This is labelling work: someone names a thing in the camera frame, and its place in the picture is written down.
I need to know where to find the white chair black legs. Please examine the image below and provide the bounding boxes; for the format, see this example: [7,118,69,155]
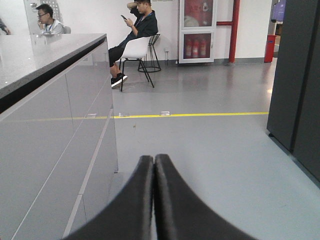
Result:
[119,36,155,88]

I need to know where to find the seated man with phone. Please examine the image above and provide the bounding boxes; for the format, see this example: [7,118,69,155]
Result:
[108,0,158,87]

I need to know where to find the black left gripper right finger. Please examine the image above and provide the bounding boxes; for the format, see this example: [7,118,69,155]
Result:
[154,154,253,240]

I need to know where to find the grey kitchen island cabinet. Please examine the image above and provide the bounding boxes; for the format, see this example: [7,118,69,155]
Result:
[0,33,118,240]

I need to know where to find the red bin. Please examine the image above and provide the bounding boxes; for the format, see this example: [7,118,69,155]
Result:
[264,34,276,63]

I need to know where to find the black wire stool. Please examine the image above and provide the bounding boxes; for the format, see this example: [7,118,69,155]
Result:
[144,33,162,73]

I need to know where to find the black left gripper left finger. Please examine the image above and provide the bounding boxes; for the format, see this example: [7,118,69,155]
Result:
[65,155,154,240]

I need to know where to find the seated man with glasses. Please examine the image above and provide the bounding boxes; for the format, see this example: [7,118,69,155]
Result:
[36,3,65,35]

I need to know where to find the dark tall cabinet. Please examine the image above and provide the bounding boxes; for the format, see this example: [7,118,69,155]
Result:
[266,0,320,181]

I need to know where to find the red vertical pipe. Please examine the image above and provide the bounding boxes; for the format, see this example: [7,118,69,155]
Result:
[216,0,241,64]

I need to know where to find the fire extinguisher cabinet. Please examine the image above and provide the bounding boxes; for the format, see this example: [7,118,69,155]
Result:
[178,0,217,64]

